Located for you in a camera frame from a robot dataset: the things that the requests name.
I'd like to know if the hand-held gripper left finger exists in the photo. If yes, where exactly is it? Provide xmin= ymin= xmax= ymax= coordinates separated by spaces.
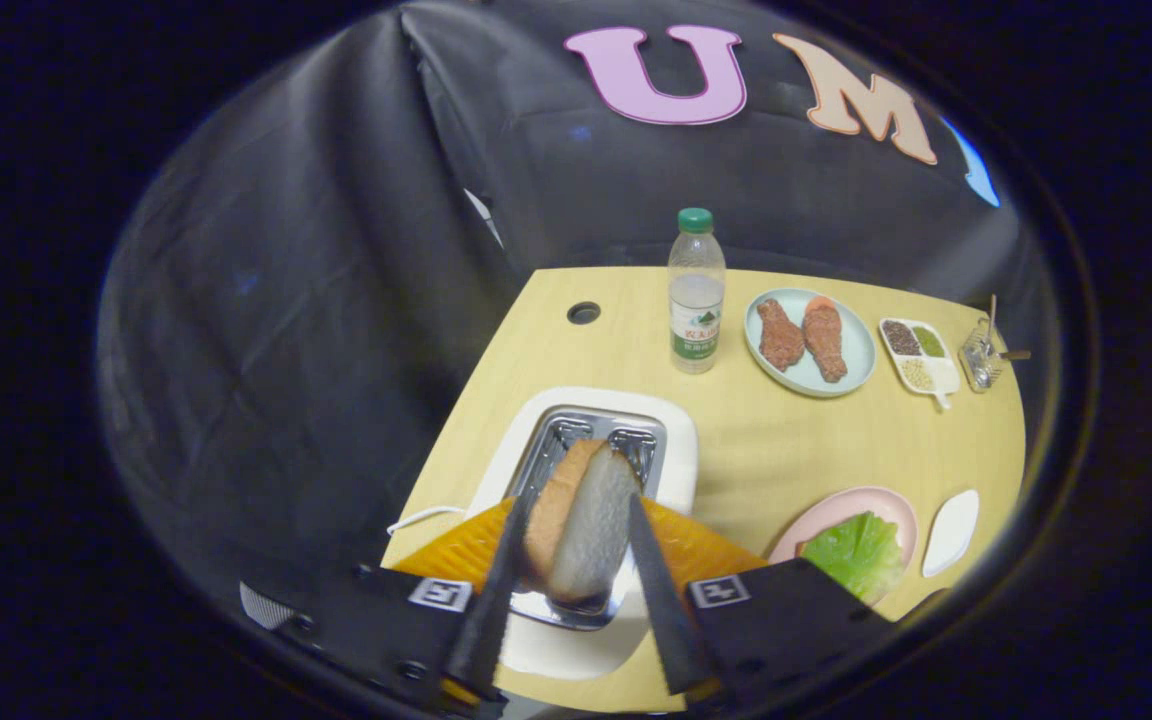
xmin=286 ymin=495 xmax=537 ymax=706

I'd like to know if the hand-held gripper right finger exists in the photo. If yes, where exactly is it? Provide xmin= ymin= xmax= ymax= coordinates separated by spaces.
xmin=628 ymin=493 xmax=902 ymax=713

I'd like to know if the toasted bread slice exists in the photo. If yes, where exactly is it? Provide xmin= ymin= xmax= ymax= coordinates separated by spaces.
xmin=523 ymin=439 xmax=642 ymax=606

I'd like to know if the green lettuce leaf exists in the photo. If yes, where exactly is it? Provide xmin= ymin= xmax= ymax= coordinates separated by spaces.
xmin=801 ymin=511 xmax=907 ymax=604

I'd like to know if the white toaster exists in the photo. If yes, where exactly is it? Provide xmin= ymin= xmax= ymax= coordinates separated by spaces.
xmin=466 ymin=387 xmax=699 ymax=681

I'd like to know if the pink round plate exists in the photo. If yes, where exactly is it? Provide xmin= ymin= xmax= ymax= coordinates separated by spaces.
xmin=768 ymin=486 xmax=919 ymax=608

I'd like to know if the grey mesh chair back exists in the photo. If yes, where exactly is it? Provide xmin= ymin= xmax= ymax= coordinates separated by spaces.
xmin=239 ymin=582 xmax=295 ymax=631

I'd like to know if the white square plate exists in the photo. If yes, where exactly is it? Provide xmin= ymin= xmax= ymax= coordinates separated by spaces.
xmin=922 ymin=489 xmax=980 ymax=579

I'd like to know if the brown meat piece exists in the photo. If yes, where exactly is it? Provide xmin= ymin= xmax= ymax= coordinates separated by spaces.
xmin=756 ymin=298 xmax=807 ymax=373
xmin=801 ymin=296 xmax=849 ymax=384

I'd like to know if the clear plastic water bottle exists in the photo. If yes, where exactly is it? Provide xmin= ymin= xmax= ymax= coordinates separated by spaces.
xmin=668 ymin=207 xmax=727 ymax=375

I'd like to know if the light blue round plate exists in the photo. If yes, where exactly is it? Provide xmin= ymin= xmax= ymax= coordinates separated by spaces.
xmin=744 ymin=288 xmax=877 ymax=399

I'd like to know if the white divided seasoning tray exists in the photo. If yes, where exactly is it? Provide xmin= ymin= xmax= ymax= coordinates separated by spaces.
xmin=878 ymin=317 xmax=962 ymax=411

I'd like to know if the black backdrop cloth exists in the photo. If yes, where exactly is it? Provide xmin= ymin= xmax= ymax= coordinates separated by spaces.
xmin=101 ymin=0 xmax=1047 ymax=621

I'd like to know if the clear glass cup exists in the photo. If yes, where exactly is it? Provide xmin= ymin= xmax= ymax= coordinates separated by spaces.
xmin=959 ymin=318 xmax=1005 ymax=393

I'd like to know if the white toaster cable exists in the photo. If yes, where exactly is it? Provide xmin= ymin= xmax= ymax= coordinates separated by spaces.
xmin=386 ymin=505 xmax=467 ymax=538

